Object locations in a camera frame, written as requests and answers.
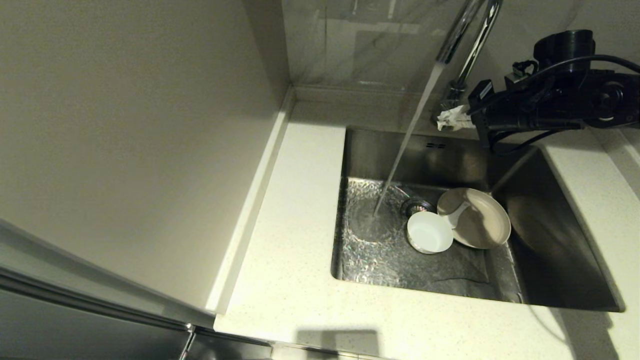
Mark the chrome gooseneck faucet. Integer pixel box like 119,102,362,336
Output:
432,0,505,126

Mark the white ceramic soup spoon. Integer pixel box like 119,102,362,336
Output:
444,200,471,230

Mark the white ceramic bowl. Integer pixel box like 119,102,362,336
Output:
406,210,455,255

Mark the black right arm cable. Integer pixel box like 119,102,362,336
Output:
466,54,640,155

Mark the grey glossy cabinet front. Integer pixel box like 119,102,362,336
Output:
0,215,274,360

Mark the falling tap water stream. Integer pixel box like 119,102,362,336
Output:
372,61,446,217

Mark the cream round plate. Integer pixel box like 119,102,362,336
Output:
437,187,512,250

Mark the beige tall cabinet side panel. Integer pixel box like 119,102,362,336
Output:
0,0,296,315

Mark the stainless steel sink basin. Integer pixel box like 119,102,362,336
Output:
330,126,625,313

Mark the round metal drain strainer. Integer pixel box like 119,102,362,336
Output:
401,197,437,217

